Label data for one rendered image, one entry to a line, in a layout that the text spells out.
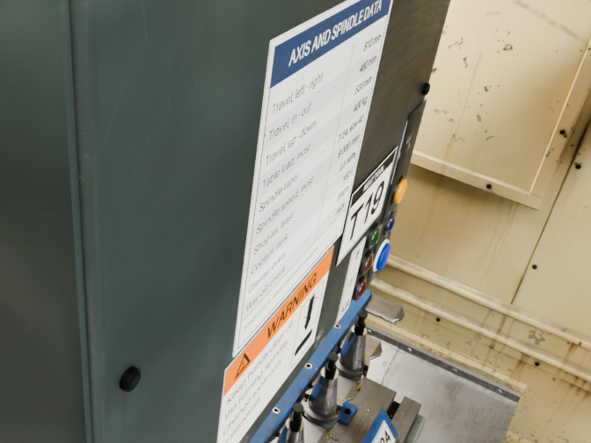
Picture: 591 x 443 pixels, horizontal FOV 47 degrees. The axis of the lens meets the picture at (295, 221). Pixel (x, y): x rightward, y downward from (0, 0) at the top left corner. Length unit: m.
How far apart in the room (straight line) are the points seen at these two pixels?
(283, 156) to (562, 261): 1.17
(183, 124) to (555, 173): 1.19
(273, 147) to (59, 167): 0.14
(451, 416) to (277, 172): 1.37
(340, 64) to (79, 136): 0.21
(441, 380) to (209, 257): 1.42
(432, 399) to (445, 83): 0.75
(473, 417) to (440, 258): 0.39
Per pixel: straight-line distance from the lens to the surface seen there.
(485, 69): 1.36
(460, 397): 1.72
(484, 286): 1.57
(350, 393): 1.12
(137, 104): 0.24
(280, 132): 0.35
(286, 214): 0.40
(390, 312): 1.27
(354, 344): 1.11
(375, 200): 0.60
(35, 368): 0.31
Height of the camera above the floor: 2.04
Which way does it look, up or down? 35 degrees down
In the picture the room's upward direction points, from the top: 10 degrees clockwise
